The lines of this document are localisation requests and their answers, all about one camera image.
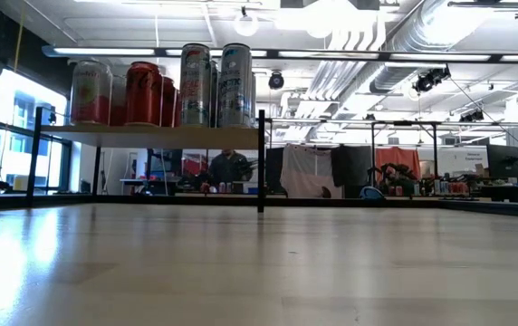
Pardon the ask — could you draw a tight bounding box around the silver ventilation duct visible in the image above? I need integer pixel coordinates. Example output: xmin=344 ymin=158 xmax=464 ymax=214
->
xmin=369 ymin=0 xmax=491 ymax=95

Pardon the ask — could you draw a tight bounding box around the blue rounded object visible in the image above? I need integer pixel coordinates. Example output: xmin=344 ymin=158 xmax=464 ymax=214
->
xmin=359 ymin=186 xmax=386 ymax=201

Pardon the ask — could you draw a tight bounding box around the black spotlight cluster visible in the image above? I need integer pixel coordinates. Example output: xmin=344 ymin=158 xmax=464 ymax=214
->
xmin=415 ymin=64 xmax=451 ymax=93
xmin=459 ymin=108 xmax=485 ymax=123

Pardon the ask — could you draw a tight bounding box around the person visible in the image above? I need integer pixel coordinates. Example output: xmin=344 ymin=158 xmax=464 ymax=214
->
xmin=206 ymin=149 xmax=254 ymax=194

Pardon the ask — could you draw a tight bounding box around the round black speaker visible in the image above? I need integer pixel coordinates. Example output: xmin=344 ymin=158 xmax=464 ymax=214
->
xmin=267 ymin=71 xmax=286 ymax=91

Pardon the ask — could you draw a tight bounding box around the white printed sign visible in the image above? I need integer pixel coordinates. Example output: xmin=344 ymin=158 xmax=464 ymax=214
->
xmin=437 ymin=145 xmax=489 ymax=176

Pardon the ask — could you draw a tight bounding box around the black aluminium table frame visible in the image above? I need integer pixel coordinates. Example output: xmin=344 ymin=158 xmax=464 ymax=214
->
xmin=0 ymin=192 xmax=518 ymax=219

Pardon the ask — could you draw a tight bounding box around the round white ceiling lamp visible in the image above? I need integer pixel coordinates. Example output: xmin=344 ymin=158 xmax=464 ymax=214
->
xmin=234 ymin=11 xmax=260 ymax=38

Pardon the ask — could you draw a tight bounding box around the white hanging cloth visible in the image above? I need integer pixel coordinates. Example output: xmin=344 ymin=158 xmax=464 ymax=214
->
xmin=280 ymin=143 xmax=344 ymax=199

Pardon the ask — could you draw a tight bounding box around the cluttered workbench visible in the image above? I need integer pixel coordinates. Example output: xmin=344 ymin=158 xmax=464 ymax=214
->
xmin=120 ymin=177 xmax=225 ymax=197
xmin=415 ymin=174 xmax=518 ymax=204

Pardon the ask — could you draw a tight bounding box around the Celsius Peach Vibe can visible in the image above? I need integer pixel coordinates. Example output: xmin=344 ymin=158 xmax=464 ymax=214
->
xmin=179 ymin=43 xmax=212 ymax=128

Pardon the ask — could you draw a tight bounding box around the wooden shelf with black legs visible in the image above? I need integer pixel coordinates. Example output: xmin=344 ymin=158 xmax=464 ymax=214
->
xmin=25 ymin=107 xmax=267 ymax=214

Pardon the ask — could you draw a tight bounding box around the red cloth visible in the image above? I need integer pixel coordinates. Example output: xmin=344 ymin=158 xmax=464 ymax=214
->
xmin=375 ymin=146 xmax=422 ymax=182

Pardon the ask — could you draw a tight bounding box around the black computer monitor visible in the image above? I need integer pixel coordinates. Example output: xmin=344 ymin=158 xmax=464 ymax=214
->
xmin=487 ymin=144 xmax=518 ymax=180

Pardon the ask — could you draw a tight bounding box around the white ceiling pipe bundle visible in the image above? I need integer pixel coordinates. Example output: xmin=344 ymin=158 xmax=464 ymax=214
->
xmin=281 ymin=17 xmax=387 ymax=141

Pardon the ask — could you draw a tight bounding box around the thin yellow cable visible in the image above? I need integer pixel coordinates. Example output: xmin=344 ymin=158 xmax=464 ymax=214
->
xmin=13 ymin=0 xmax=27 ymax=73

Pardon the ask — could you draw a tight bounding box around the black metal workstation frame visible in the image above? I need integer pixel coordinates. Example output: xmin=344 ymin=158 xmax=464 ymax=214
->
xmin=370 ymin=120 xmax=442 ymax=197

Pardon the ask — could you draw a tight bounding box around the black ceiling beam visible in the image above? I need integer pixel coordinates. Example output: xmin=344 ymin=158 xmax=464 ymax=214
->
xmin=149 ymin=46 xmax=518 ymax=65

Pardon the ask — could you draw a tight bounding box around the dark grey hanging cloth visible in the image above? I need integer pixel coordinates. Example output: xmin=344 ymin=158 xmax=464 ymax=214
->
xmin=331 ymin=144 xmax=373 ymax=187

